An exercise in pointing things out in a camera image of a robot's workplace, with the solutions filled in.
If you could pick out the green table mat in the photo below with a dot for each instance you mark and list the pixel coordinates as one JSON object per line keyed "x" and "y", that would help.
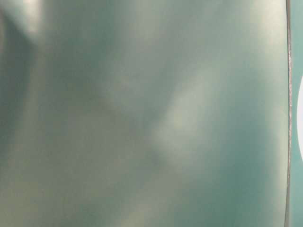
{"x": 143, "y": 113}

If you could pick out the white round object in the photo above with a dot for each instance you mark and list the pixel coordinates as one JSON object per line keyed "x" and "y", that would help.
{"x": 300, "y": 118}

